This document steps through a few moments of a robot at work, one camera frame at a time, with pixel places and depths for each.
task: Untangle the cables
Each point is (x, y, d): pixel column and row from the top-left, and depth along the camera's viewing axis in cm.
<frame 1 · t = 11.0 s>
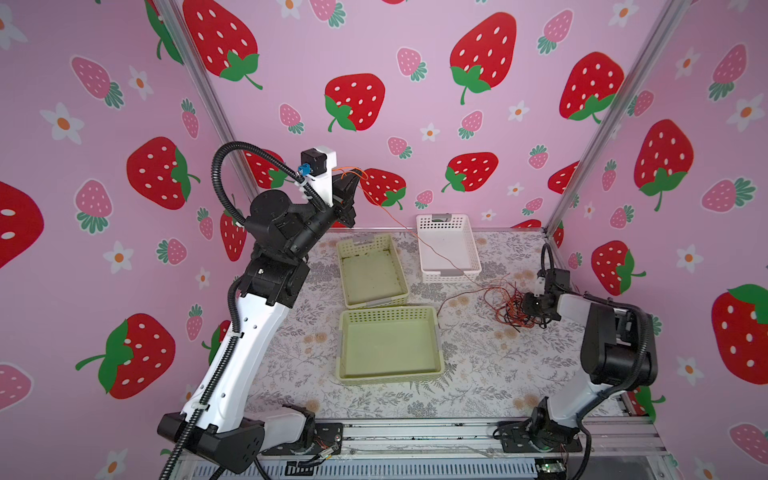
left hand: (358, 169, 54), fingers closed
right hand: (533, 305, 98), fingers closed
small green basket: (371, 274, 110), on the table
large green basket: (386, 344, 94), on the table
white plastic basket: (447, 248, 120), on the table

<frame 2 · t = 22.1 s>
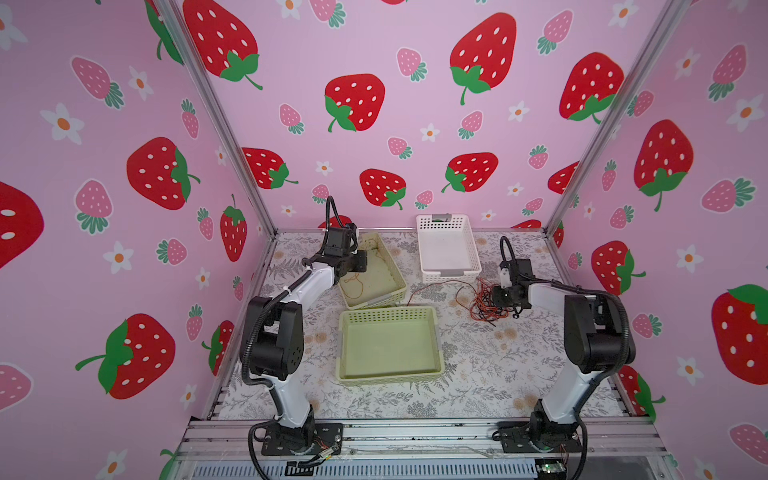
left hand: (363, 255, 96), fingers closed
right hand: (499, 296, 101), fingers closed
the named things where they were.

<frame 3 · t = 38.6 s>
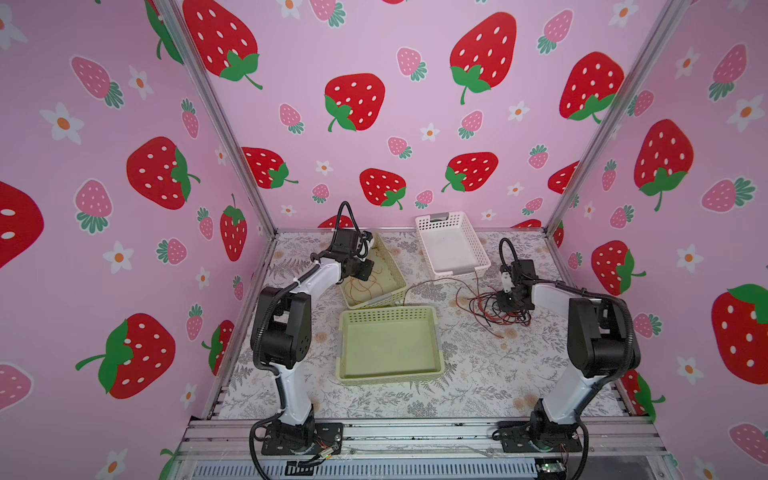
left hand: (367, 264, 98), fingers closed
right hand: (506, 300, 99), fingers open
the named things where they were.

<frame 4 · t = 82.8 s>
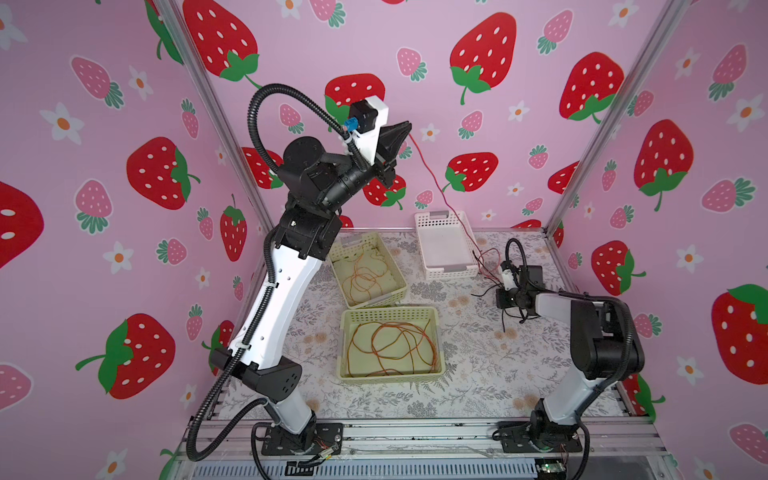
left hand: (407, 121, 49), fingers closed
right hand: (502, 291, 100), fingers closed
the named things where they were.

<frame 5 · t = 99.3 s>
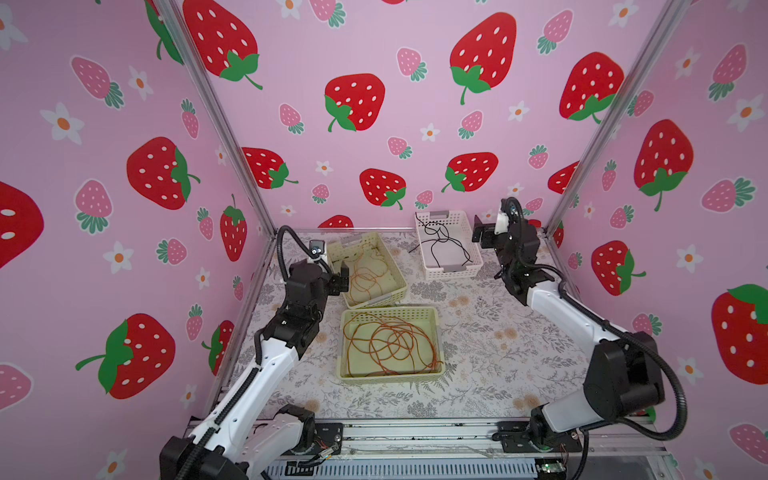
left hand: (325, 259, 76), fingers open
right hand: (493, 214, 82), fingers open
the named things where they were.

